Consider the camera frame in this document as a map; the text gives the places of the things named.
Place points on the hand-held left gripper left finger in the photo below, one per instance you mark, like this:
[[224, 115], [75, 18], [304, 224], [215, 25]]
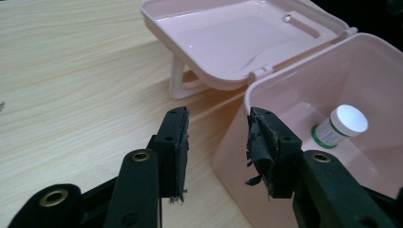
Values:
[[172, 152]]

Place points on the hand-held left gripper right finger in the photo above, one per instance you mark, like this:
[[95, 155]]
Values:
[[278, 158]]

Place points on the white-capped medicine bottle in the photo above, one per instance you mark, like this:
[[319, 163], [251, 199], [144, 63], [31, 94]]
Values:
[[339, 126]]

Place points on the pink storage box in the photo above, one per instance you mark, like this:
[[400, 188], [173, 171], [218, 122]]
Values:
[[316, 79]]

